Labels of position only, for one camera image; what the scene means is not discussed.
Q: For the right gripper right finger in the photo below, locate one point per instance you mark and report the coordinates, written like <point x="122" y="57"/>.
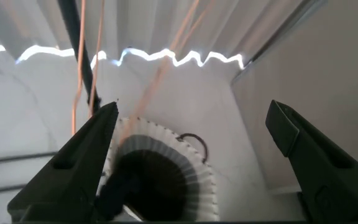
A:
<point x="328" y="161"/>

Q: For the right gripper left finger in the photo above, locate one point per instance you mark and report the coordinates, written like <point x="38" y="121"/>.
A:
<point x="70" y="174"/>

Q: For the pink clothes hanger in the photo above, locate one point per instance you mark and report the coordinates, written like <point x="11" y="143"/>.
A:
<point x="79" y="62"/>
<point x="160" y="74"/>

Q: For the white laundry basket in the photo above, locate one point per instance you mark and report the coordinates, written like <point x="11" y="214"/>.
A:
<point x="200" y="186"/>

